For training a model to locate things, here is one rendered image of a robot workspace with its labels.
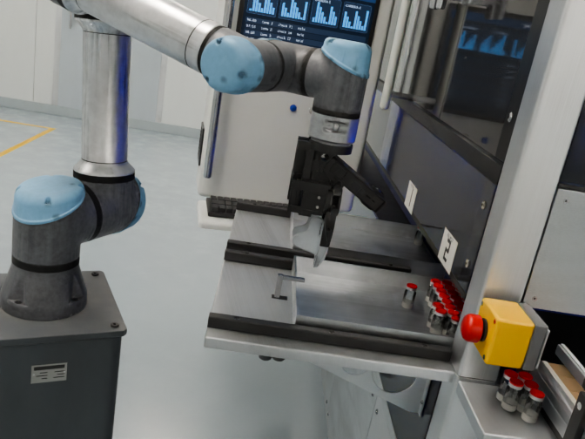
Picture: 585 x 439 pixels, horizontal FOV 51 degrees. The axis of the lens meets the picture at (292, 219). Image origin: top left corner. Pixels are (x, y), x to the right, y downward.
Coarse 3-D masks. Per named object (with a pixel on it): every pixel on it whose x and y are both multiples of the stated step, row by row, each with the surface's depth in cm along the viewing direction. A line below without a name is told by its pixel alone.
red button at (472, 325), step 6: (468, 318) 87; (474, 318) 87; (480, 318) 87; (462, 324) 88; (468, 324) 86; (474, 324) 86; (480, 324) 86; (462, 330) 88; (468, 330) 86; (474, 330) 86; (480, 330) 86; (462, 336) 88; (468, 336) 86; (474, 336) 86; (480, 336) 86; (474, 342) 88
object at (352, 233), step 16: (336, 224) 158; (352, 224) 158; (368, 224) 159; (384, 224) 159; (400, 224) 159; (336, 240) 147; (352, 240) 149; (368, 240) 152; (384, 240) 154; (400, 240) 156; (352, 256) 134; (368, 256) 134; (384, 256) 134; (400, 256) 145; (416, 256) 147; (416, 272) 135; (432, 272) 135
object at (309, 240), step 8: (312, 224) 99; (320, 224) 99; (304, 232) 99; (312, 232) 99; (320, 232) 100; (296, 240) 100; (304, 240) 100; (312, 240) 100; (304, 248) 100; (312, 248) 100; (320, 248) 99; (320, 256) 100
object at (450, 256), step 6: (444, 234) 114; (450, 234) 110; (444, 240) 113; (450, 240) 110; (444, 246) 113; (450, 246) 109; (456, 246) 106; (450, 252) 109; (450, 258) 108; (444, 264) 111; (450, 264) 108; (450, 270) 108
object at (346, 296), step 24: (312, 264) 125; (336, 264) 125; (312, 288) 119; (336, 288) 121; (360, 288) 123; (384, 288) 125; (312, 312) 109; (336, 312) 111; (360, 312) 113; (384, 312) 114; (408, 312) 116; (384, 336) 102; (408, 336) 102; (432, 336) 102
